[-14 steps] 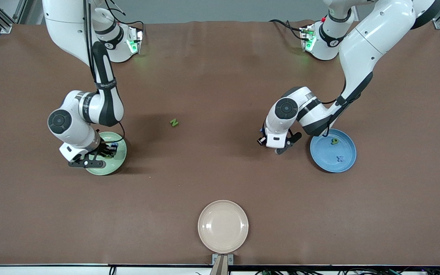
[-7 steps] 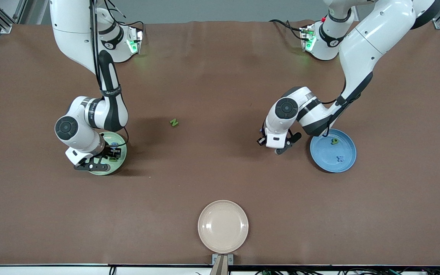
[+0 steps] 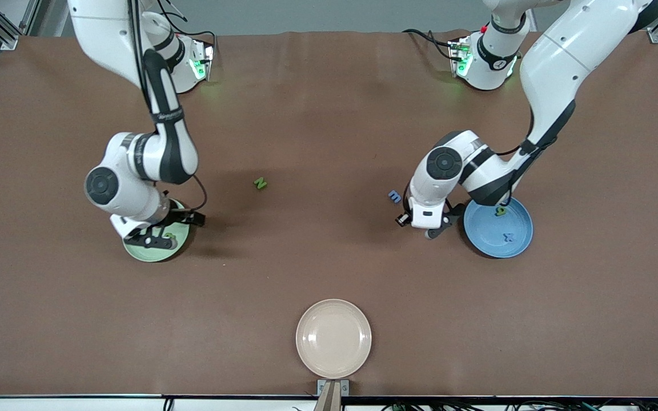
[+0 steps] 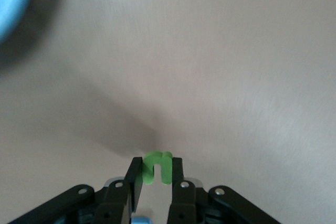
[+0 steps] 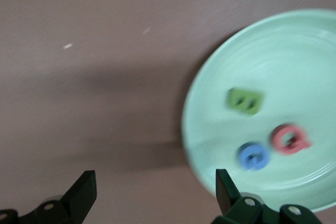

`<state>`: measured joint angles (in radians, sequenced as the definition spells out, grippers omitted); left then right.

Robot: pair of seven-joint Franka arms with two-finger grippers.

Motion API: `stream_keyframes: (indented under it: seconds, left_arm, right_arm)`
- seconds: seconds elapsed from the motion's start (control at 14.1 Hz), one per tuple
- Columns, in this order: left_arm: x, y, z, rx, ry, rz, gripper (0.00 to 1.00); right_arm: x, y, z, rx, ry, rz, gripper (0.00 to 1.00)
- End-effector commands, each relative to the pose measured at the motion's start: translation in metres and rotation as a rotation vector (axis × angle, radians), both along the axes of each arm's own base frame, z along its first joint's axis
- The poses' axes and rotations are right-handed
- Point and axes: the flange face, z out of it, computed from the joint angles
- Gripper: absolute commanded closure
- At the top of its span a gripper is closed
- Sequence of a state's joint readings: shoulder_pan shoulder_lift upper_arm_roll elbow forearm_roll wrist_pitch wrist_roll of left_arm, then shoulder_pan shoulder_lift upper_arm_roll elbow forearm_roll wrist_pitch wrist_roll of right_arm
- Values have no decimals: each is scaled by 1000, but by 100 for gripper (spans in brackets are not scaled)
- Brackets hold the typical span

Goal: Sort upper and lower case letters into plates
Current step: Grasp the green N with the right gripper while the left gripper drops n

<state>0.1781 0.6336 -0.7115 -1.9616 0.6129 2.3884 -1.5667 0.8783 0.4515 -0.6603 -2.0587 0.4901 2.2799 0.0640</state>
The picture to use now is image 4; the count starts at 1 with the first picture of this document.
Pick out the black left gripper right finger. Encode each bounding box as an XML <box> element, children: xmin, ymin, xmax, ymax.
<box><xmin>167</xmin><ymin>157</ymin><xmax>281</xmax><ymax>224</ymax></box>

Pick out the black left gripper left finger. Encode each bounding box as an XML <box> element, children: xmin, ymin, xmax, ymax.
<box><xmin>5</xmin><ymin>157</ymin><xmax>144</xmax><ymax>224</ymax></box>

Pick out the green foam letter n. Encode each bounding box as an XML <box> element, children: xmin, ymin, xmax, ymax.
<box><xmin>141</xmin><ymin>151</ymin><xmax>174</xmax><ymax>185</ymax></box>

